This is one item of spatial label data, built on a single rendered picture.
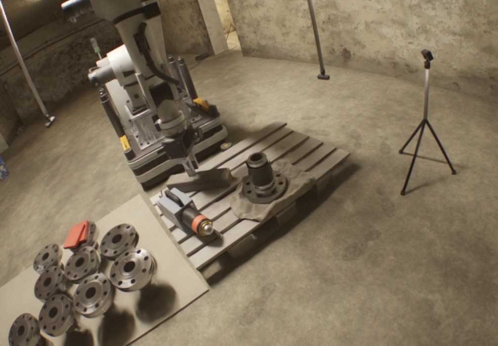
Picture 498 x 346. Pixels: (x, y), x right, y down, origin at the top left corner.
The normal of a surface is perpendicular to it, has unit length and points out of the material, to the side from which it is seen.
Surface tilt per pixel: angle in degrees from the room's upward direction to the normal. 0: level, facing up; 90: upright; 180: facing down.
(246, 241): 90
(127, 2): 86
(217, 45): 90
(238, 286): 0
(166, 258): 0
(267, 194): 0
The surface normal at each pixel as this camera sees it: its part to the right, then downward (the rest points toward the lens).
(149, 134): 0.52, 0.37
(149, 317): -0.26, -0.80
